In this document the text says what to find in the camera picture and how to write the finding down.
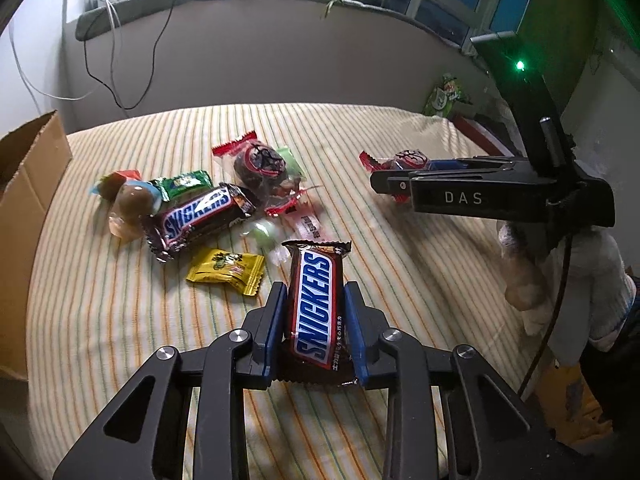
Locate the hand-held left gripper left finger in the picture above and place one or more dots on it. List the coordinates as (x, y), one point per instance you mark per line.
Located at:
(276, 330)

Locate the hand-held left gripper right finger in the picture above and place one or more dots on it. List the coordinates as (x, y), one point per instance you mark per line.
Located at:
(355, 330)

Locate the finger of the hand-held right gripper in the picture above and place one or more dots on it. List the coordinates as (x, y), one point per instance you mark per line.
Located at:
(480, 163)
(387, 182)

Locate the small red-wrapped dark snack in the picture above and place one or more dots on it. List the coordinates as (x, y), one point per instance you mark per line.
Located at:
(410, 160)

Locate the brown chocolate bar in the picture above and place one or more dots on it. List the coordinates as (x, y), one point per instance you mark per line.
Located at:
(195, 217)
(315, 300)

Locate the yellow candy packet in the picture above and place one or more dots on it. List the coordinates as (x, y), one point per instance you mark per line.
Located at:
(225, 271)

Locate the large red-wrapped dark snack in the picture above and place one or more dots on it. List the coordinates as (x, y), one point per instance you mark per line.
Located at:
(257, 160)

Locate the cardboard box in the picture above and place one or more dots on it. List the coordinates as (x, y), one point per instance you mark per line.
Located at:
(25, 220)

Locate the person's right hand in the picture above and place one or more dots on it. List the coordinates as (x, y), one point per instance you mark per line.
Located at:
(600, 270)

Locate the dark red box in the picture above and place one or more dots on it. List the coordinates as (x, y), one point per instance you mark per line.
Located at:
(480, 132)

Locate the green snack bag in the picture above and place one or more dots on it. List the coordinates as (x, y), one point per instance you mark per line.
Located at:
(442, 95)

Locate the striped bed sheet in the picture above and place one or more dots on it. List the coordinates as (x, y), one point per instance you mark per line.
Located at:
(425, 270)

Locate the clear-wrapped green candy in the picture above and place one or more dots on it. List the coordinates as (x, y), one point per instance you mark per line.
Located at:
(265, 237)

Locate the red and clear wrapper packet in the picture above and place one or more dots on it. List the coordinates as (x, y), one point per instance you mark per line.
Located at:
(292, 205)

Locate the green candy packet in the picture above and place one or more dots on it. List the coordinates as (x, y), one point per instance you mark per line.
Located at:
(182, 183)

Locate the yellow patterned cloth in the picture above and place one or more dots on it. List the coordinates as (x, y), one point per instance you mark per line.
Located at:
(575, 400)

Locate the small brown snack blue-red wrapper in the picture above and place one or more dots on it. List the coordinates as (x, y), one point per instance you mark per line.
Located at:
(112, 182)

